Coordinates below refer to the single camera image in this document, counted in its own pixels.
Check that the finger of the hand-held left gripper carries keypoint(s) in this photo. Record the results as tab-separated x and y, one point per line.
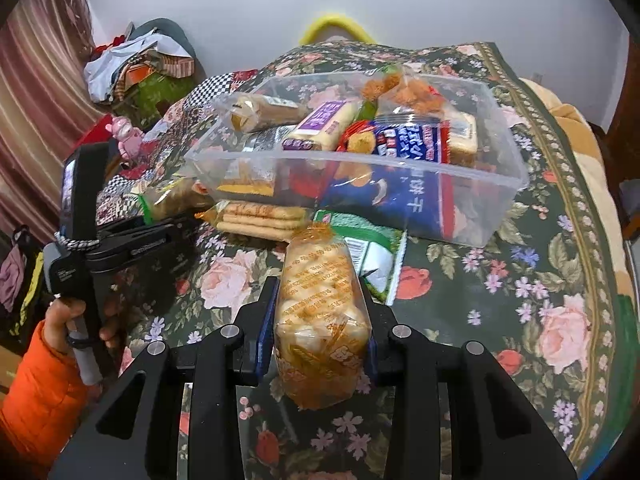
175	222

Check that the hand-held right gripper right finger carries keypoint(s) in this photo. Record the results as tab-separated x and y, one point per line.
380	360

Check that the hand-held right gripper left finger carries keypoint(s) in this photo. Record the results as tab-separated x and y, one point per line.
265	355

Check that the clear green-edged snack packet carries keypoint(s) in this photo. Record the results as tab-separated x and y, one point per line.
172	197

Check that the clear orange-print bread bag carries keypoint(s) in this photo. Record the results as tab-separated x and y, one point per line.
320	310

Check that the small silver snack packet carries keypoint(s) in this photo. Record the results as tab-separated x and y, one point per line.
267	140

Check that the clear bread roll packet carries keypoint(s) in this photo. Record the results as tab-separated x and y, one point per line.
270	110

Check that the purple label cake packet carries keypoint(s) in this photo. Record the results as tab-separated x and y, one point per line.
322	122

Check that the clear plastic storage container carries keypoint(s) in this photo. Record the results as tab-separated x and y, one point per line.
480	210

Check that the red snack packet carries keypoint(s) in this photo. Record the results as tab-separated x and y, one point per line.
357	135

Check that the blue snack bag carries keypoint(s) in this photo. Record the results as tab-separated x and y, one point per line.
410	142

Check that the tan cube bread packet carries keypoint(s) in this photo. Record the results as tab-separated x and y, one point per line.
462	135

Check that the clear bag of orange fried snacks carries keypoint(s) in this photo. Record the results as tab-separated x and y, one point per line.
405	95

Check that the person's left forearm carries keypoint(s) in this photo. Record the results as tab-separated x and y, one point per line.
40	400

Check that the person's left hand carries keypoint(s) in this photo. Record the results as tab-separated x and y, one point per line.
60	325

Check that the red box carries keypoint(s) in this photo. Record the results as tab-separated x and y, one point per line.
100	132

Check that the pink plush toy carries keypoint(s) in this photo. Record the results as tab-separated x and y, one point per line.
129	137

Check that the clear packet of long biscuits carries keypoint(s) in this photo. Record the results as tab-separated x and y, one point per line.
255	220

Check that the patchwork quilt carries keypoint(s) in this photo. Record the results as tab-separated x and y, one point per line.
165	120

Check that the dark clothes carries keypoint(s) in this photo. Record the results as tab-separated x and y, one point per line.
20	280

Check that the green and white snack packet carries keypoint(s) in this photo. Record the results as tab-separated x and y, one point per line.
370	245

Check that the striped brown curtain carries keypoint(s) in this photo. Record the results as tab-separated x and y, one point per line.
40	85

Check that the pile of clothes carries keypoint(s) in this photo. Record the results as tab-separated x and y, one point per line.
140	65

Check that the yellow foam tube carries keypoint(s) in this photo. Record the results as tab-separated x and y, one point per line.
335	27

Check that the white wall socket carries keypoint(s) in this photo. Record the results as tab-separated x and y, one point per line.
537	77

